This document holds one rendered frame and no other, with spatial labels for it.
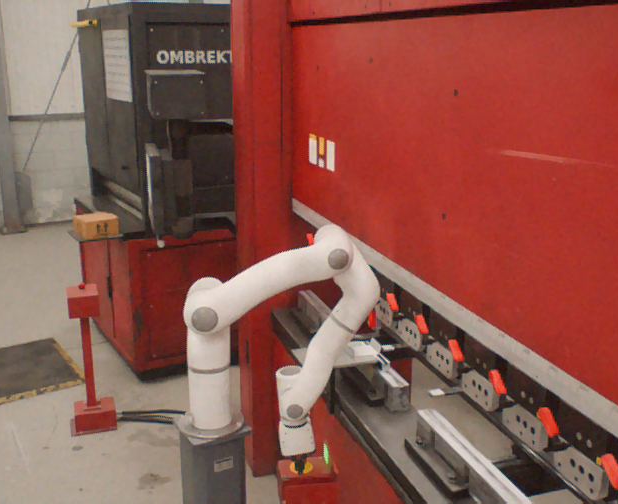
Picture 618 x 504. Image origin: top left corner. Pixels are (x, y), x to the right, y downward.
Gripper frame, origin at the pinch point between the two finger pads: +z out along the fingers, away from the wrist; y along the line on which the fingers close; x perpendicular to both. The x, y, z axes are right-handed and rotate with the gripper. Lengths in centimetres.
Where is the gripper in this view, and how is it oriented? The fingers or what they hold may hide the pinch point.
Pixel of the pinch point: (299, 466)
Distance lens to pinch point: 232.5
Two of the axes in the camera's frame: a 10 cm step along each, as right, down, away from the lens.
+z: 0.8, 9.6, 2.8
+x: 1.6, 2.6, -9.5
